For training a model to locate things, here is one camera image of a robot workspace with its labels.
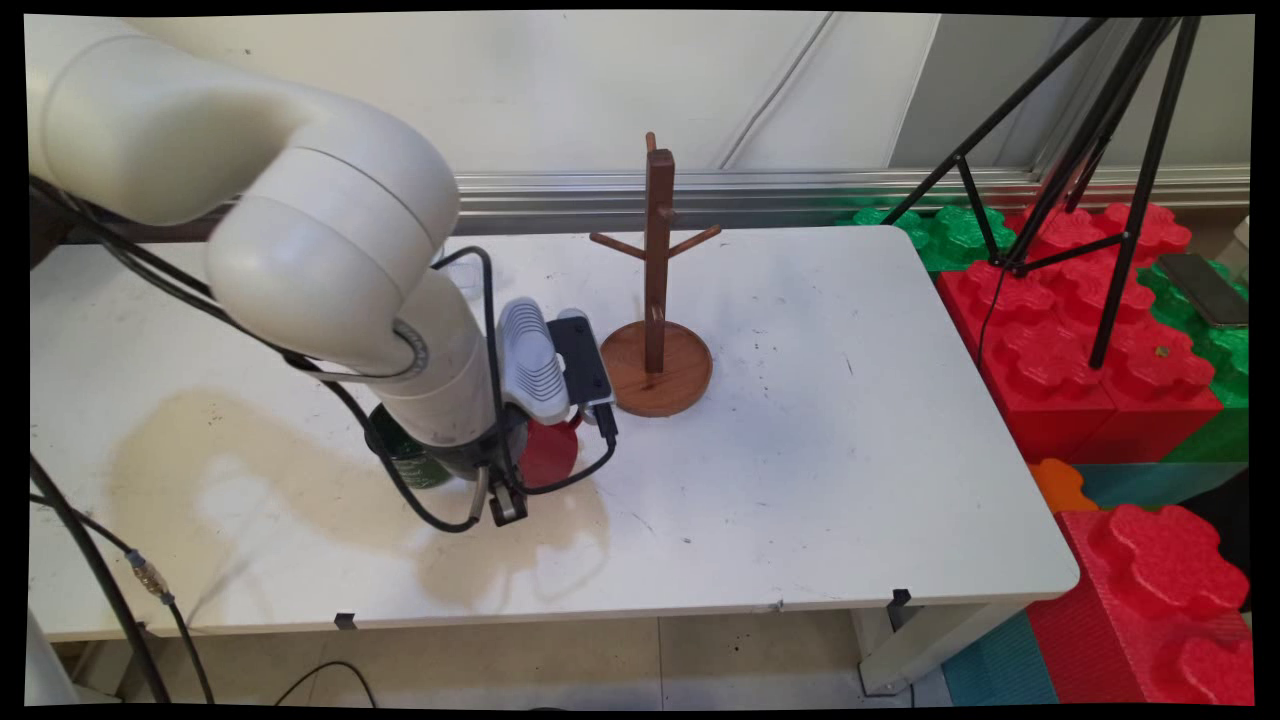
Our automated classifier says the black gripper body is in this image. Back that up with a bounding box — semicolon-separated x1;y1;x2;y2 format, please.
440;405;533;486

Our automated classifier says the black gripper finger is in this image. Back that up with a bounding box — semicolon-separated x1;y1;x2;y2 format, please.
487;478;530;529

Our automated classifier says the red enamel mug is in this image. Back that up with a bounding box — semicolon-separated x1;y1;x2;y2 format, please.
518;415;583;491

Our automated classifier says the dark green enamel mug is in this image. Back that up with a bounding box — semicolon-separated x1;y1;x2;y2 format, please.
368;403;453;491

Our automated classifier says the white enamel mug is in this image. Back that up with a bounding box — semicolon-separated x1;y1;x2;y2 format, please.
440;255;483;301

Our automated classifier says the brown wooden mug tree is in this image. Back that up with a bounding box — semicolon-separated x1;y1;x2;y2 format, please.
588;132;723;419

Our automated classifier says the white table leg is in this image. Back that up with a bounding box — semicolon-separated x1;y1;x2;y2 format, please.
855;598;1031;696

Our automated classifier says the blue ribbed foam block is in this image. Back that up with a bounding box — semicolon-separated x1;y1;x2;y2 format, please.
940;610;1061;706

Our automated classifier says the green foam block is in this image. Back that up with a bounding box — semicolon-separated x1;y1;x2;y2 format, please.
835;205;1016;273
1140;255;1251;463

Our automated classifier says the orange foam piece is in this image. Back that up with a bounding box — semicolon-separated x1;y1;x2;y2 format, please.
1028;458;1099;514

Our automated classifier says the large red foam block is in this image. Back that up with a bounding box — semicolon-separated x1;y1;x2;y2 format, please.
935;200;1226;466

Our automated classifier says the teal foam block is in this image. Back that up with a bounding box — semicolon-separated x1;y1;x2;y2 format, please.
1075;460;1246;511

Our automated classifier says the black tripod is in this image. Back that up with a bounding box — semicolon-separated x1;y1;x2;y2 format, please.
880;15;1201;371

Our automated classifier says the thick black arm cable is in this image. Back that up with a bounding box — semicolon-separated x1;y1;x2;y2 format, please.
28;175;491;534

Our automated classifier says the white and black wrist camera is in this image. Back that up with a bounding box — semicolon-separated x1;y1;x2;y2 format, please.
497;297;619;426

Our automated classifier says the thin black camera cable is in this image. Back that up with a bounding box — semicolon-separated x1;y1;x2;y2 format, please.
430;245;621;498

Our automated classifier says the thin black floor cable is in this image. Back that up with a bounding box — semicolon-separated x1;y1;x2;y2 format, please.
275;660;379;706

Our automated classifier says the cable with metal connector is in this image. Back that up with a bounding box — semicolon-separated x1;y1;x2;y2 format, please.
28;490;216;706

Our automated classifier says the thick black hanging cable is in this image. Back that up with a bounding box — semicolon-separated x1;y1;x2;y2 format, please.
28;455;173;706

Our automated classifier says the aluminium wall rail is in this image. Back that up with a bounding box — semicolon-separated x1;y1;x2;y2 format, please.
440;165;1251;239

